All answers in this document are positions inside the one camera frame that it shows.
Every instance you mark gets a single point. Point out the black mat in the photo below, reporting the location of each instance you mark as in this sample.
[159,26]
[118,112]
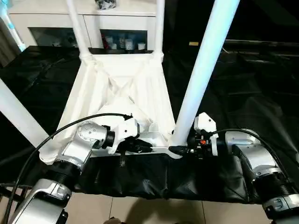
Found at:
[163,175]

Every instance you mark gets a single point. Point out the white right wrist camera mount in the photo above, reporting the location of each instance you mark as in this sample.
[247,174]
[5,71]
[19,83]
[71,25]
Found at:
[206,122]

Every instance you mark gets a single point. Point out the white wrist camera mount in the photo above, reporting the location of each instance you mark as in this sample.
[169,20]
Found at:
[206,122]
[126,128]

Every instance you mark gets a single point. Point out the grey curtain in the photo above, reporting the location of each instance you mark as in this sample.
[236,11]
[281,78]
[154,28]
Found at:
[7,49]

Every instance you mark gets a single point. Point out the black television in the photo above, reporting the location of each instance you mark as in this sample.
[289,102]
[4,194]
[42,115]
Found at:
[261,42]

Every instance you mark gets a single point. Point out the white cabinet with glass doors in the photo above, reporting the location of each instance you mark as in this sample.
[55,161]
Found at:
[46,21]

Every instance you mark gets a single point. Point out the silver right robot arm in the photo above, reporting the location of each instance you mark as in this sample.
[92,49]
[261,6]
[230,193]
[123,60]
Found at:
[261,158]

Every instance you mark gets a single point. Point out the blue white package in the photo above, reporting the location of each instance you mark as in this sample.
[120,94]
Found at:
[16,32]

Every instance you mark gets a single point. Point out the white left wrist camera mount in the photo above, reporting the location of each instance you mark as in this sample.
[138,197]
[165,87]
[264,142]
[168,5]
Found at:
[126,128]

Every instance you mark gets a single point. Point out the black box with beige label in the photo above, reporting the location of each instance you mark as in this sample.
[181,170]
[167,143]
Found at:
[194,43]

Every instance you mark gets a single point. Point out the white plastic table leg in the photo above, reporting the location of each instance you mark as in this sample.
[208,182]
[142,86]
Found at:
[201,70]
[160,28]
[78,30]
[18,112]

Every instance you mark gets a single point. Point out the white plastic table top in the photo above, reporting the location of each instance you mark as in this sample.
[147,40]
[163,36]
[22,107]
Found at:
[93,93]

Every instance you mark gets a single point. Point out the clear bag on cabinet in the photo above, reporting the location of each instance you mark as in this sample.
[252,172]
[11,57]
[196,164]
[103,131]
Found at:
[106,4]

